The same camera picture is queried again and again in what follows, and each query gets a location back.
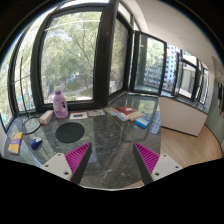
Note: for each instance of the light flat packet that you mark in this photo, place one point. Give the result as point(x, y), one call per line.
point(94, 113)

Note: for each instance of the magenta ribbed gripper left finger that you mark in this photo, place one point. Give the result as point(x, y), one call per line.
point(70, 166)

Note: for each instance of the colourful long box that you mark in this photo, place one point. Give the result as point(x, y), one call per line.
point(118, 114)

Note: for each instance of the open black window frame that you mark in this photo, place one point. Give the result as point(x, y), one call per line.
point(148, 66)

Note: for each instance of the yellow and purple box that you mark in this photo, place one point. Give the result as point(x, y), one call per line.
point(15, 143)

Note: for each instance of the beige box under book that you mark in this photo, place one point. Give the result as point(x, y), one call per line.
point(135, 115)

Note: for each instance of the white card with black print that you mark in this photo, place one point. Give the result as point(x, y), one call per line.
point(78, 115)

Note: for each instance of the black round mouse pad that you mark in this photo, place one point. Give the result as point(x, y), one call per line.
point(69, 132)

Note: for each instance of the blue and white box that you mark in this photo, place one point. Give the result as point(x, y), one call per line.
point(142, 122)

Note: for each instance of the blue and white mouse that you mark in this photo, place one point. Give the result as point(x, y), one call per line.
point(35, 142)

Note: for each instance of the purple detergent bottle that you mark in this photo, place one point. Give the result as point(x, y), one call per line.
point(59, 103)

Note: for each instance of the red book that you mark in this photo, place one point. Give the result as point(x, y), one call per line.
point(127, 109)

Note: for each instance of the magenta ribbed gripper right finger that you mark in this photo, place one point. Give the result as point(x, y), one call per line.
point(153, 166)

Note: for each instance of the small orange box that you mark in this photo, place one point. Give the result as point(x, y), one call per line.
point(46, 117)

